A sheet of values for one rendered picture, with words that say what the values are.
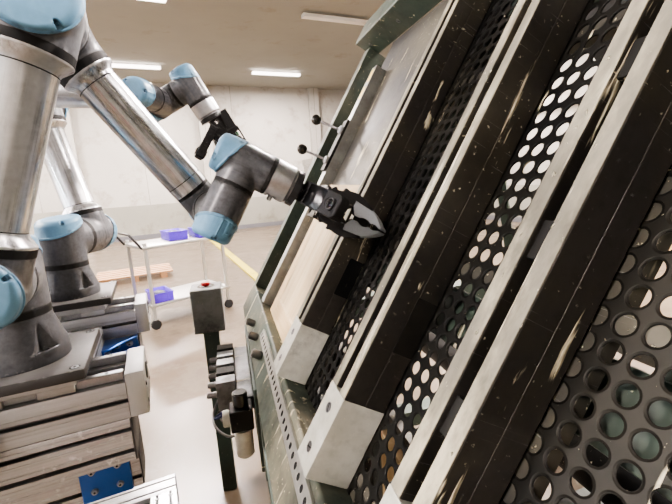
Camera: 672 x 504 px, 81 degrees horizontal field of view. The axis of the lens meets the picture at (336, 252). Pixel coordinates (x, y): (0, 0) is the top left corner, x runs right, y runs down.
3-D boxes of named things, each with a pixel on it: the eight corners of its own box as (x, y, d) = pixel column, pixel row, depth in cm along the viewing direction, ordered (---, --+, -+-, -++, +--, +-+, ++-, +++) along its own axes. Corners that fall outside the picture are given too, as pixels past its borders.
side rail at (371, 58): (277, 291, 176) (254, 282, 173) (385, 65, 173) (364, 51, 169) (278, 295, 170) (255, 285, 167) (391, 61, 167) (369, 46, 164)
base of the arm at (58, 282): (33, 305, 108) (26, 270, 106) (46, 292, 121) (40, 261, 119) (97, 296, 114) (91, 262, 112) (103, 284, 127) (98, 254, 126)
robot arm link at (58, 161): (65, 261, 122) (-14, 81, 112) (94, 252, 137) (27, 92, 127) (101, 250, 121) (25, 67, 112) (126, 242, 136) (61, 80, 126)
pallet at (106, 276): (93, 288, 557) (92, 281, 555) (98, 278, 622) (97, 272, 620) (174, 276, 600) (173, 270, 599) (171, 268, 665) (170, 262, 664)
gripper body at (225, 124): (247, 142, 124) (225, 106, 120) (224, 156, 122) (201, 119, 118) (243, 144, 131) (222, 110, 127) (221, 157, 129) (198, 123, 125)
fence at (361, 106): (271, 302, 151) (261, 299, 149) (381, 74, 148) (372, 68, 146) (272, 306, 146) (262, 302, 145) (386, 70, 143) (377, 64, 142)
